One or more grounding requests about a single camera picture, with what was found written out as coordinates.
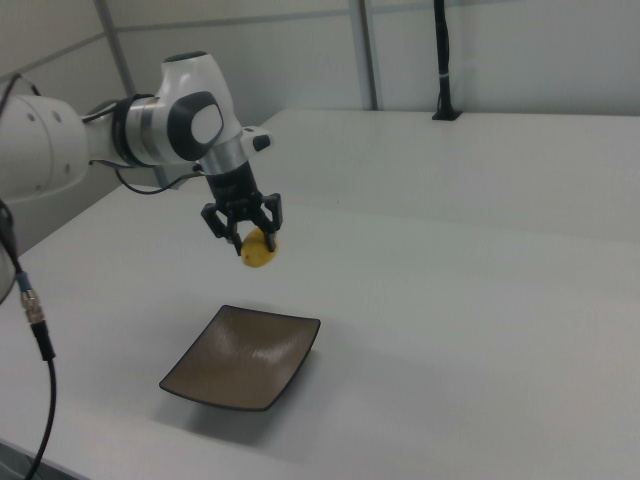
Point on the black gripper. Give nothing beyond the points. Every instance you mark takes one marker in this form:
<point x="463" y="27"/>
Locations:
<point x="234" y="192"/>

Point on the yellow potato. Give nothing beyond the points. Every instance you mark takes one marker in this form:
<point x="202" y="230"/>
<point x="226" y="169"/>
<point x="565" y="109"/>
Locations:
<point x="255" y="257"/>

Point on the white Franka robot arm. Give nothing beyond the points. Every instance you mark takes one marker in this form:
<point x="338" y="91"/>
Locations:
<point x="50" y="145"/>

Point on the brown square ceramic plate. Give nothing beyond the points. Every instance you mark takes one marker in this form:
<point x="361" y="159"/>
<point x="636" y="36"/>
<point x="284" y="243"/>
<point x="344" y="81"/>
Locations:
<point x="240" y="360"/>

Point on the grey metal partition post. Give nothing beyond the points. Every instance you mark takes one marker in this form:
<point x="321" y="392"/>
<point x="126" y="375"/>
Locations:
<point x="116" y="45"/>
<point x="369" y="55"/>

